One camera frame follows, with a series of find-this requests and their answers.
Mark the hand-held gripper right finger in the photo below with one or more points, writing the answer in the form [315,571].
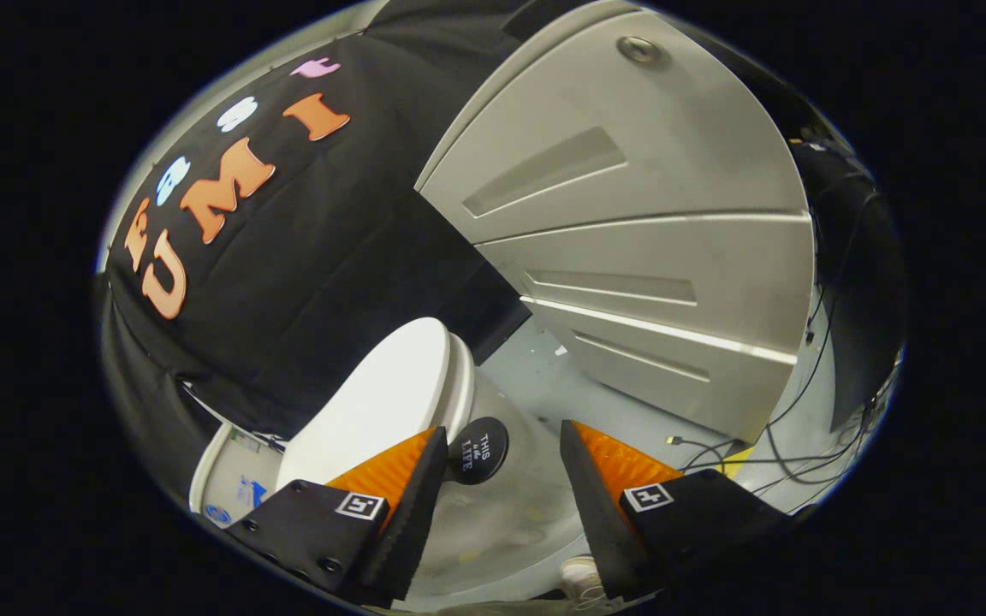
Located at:
[596,513]

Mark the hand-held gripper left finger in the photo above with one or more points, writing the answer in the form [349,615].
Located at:
[412,513]

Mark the white toilet lid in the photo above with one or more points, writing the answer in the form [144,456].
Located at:
[373,402]

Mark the white toilet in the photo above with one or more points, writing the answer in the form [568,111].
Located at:
[501,522]

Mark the person's white shoe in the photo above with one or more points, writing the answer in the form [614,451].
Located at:
[580,575]

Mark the yellow tape strip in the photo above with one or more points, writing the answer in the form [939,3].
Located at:
[737,462]

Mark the black backdrop cloth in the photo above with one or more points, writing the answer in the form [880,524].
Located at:
[313,282]

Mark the white drawer cabinet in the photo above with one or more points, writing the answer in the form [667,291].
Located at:
[630,214]

